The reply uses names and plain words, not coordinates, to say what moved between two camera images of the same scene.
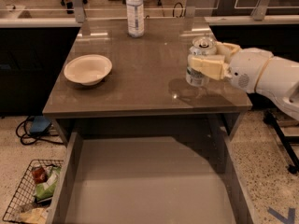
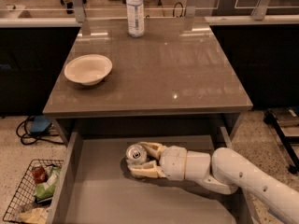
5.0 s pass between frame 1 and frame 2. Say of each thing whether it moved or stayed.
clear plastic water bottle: stayed
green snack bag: stayed
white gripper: moved
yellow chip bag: stayed
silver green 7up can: moved
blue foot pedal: stayed
